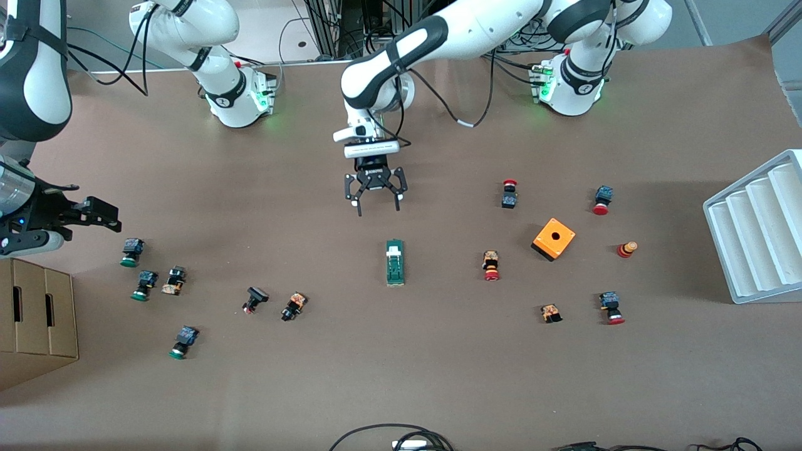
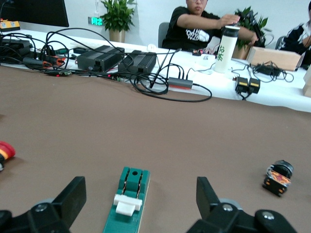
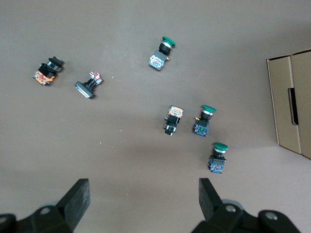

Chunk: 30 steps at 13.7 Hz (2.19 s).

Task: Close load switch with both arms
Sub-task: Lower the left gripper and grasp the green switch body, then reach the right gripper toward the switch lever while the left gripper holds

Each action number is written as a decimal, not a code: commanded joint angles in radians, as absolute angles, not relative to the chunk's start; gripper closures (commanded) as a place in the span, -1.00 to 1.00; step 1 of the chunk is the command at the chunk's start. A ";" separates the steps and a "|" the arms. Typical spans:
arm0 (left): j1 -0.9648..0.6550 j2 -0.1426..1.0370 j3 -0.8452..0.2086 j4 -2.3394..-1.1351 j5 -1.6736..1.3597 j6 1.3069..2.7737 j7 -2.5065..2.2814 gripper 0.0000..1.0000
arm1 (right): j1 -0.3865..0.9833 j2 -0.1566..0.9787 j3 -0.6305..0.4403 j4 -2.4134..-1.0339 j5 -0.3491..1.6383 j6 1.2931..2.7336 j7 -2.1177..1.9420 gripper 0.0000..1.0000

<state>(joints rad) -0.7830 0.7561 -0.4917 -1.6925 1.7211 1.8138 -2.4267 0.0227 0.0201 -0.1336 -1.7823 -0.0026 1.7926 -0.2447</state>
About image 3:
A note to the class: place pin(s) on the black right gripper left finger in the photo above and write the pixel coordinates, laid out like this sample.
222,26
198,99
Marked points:
70,208

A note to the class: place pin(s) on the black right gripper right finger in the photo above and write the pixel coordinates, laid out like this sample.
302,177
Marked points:
213,213

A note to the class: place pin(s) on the green mushroom push button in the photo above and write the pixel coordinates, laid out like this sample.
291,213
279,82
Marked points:
217,161
202,121
159,57

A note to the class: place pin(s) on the brown cardboard box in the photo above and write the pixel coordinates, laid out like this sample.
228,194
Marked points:
284,109

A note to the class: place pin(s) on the black flat-head switch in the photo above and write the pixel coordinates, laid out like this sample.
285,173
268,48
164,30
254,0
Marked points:
85,88

